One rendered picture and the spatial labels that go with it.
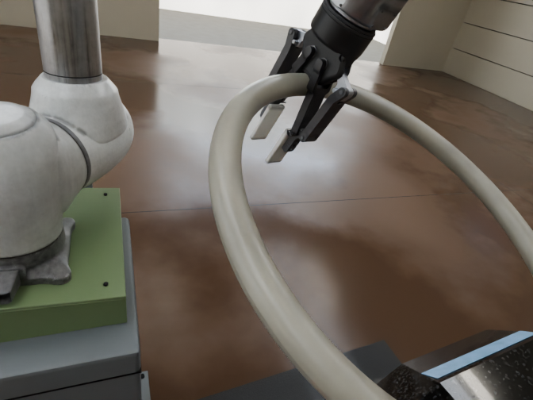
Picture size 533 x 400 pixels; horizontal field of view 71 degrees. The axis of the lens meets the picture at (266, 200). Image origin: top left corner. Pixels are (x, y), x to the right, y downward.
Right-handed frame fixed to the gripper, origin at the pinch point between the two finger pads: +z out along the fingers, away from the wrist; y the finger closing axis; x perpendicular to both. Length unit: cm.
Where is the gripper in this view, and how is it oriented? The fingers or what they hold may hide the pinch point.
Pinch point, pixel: (274, 135)
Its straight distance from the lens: 58.3
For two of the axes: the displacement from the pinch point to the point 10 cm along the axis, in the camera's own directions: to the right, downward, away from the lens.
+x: 7.5, -1.5, 6.4
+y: 4.8, 7.9, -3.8
